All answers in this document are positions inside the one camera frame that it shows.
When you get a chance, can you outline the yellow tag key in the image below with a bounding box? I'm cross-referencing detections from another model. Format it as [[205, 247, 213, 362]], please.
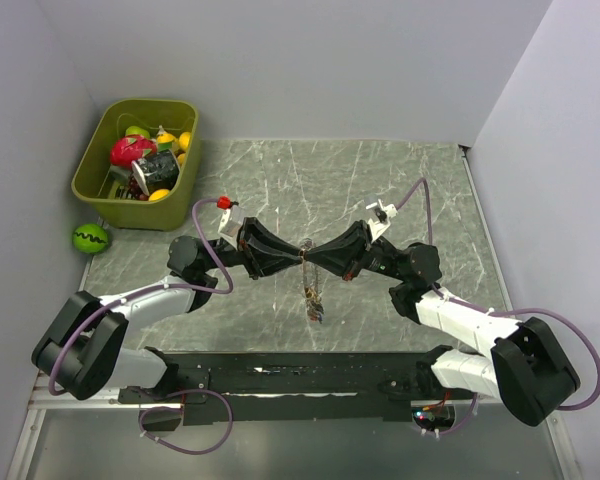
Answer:
[[305, 288, 320, 302]]

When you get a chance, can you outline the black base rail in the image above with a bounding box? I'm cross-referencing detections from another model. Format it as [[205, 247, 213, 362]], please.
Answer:
[[118, 352, 472, 426]]

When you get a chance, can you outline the black cup in bin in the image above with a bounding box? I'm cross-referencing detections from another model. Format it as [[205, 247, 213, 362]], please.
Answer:
[[131, 150, 180, 193]]

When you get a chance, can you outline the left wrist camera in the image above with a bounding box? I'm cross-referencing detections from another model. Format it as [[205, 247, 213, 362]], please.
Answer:
[[216, 196, 245, 242]]

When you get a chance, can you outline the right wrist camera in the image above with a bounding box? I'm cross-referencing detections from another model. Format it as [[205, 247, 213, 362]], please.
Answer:
[[365, 198, 398, 242]]

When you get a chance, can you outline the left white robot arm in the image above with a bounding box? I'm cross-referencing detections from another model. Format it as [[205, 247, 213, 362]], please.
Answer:
[[32, 218, 302, 402]]

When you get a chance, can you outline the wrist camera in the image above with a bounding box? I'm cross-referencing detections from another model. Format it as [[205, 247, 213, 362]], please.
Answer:
[[365, 198, 398, 242], [216, 196, 245, 242]]

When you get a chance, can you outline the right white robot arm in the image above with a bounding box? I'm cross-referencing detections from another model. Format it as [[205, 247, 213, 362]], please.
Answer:
[[303, 221, 581, 426]]

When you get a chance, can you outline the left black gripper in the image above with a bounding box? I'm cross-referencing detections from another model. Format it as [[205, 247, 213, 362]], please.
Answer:
[[205, 217, 304, 281]]

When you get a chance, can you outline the green watermelon ball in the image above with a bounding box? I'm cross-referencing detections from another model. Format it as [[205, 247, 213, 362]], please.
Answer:
[[72, 223, 109, 254]]

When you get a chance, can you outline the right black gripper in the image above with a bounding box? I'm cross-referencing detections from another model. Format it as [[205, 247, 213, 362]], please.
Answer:
[[304, 220, 409, 283]]

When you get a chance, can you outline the yellow lemon toy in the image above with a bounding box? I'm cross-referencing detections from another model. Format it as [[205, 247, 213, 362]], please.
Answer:
[[178, 132, 192, 152]]

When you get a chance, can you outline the olive green plastic bin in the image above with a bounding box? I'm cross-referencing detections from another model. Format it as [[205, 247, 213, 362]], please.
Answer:
[[71, 99, 200, 231]]

